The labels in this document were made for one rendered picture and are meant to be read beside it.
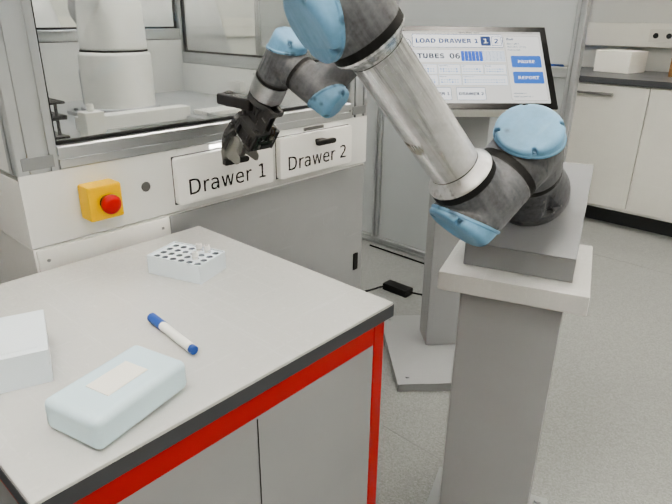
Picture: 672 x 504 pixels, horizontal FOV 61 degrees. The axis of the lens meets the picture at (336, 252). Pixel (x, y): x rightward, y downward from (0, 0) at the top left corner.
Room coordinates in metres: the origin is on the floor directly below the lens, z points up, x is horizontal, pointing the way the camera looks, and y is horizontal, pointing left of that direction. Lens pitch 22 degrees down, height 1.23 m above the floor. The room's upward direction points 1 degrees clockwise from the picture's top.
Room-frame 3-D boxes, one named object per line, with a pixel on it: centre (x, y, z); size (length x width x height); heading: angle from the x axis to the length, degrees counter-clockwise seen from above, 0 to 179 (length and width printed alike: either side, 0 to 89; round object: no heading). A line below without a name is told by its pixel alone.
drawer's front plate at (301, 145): (1.61, 0.06, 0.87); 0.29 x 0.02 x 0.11; 138
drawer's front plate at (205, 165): (1.38, 0.27, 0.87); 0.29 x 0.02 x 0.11; 138
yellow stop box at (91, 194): (1.12, 0.48, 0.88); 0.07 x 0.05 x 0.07; 138
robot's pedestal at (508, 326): (1.12, -0.39, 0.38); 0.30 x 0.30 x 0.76; 67
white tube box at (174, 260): (1.03, 0.29, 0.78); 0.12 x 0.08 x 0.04; 66
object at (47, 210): (1.73, 0.60, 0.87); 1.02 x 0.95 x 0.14; 138
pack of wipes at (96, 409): (0.61, 0.27, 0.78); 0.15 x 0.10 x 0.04; 152
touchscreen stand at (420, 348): (1.95, -0.43, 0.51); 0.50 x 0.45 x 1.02; 4
